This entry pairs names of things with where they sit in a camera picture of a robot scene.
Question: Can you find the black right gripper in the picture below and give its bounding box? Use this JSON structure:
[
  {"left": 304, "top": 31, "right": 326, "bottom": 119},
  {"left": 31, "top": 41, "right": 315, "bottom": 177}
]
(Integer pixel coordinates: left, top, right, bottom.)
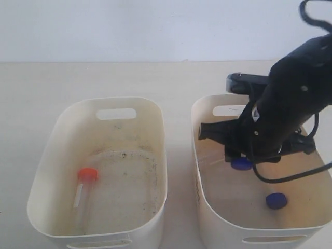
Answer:
[{"left": 198, "top": 103, "right": 316, "bottom": 163}]

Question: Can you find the blue-capped tube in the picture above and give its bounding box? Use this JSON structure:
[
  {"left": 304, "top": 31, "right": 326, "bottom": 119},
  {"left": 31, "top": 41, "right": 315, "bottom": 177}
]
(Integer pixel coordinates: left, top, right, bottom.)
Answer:
[
  {"left": 197, "top": 150, "right": 254, "bottom": 171},
  {"left": 265, "top": 192, "right": 288, "bottom": 210}
]

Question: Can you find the orange-capped clear tube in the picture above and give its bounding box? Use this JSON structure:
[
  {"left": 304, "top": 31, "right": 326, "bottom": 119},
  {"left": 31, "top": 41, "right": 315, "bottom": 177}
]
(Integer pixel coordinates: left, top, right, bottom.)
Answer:
[{"left": 73, "top": 168, "right": 98, "bottom": 233}]

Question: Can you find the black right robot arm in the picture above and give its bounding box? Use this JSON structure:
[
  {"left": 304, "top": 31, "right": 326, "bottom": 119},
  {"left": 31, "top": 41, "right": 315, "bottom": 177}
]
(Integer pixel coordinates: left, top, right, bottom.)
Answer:
[{"left": 198, "top": 34, "right": 331, "bottom": 163}]

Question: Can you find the cream plastic bin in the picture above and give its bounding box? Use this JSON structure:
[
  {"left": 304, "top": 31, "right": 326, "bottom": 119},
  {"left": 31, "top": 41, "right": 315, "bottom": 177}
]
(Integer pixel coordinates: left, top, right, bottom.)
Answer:
[
  {"left": 191, "top": 94, "right": 331, "bottom": 248},
  {"left": 27, "top": 97, "right": 167, "bottom": 248}
]

